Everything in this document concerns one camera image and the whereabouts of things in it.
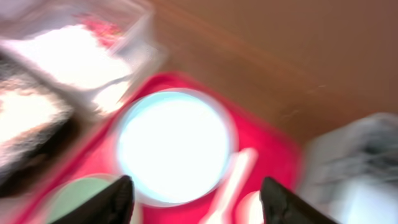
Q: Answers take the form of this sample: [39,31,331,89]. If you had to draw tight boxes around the black plastic tray bin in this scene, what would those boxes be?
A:
[1,55,80,197]

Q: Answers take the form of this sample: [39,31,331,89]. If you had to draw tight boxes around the food leftovers in tray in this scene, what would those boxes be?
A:
[1,86,73,166]

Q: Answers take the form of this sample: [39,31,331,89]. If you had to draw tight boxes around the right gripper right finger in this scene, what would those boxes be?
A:
[260,177,336,224]

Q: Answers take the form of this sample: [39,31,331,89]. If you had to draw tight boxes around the red ketchup sachet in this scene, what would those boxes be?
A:
[77,14,124,49]

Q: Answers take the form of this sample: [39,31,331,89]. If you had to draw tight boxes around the white plastic spoon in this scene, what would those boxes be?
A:
[235,191,264,224]

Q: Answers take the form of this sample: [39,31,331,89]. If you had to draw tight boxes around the grey dishwasher rack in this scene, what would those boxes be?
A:
[297,113,397,224]

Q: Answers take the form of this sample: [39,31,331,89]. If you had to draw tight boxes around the white plastic fork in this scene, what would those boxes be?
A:
[199,147,258,224]

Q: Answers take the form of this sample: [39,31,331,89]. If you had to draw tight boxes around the clear plastic bin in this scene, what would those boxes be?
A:
[1,0,165,117]

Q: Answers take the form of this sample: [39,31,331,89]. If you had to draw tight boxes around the white napkin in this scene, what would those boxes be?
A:
[2,25,131,90]

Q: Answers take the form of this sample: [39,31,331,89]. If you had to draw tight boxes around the green bowl with leftovers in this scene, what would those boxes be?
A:
[43,174,141,224]

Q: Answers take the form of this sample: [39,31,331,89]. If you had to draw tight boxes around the light blue plate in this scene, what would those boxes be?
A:
[114,88,238,207]

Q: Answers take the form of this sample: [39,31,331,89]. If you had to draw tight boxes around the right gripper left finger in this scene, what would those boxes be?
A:
[49,174,135,224]

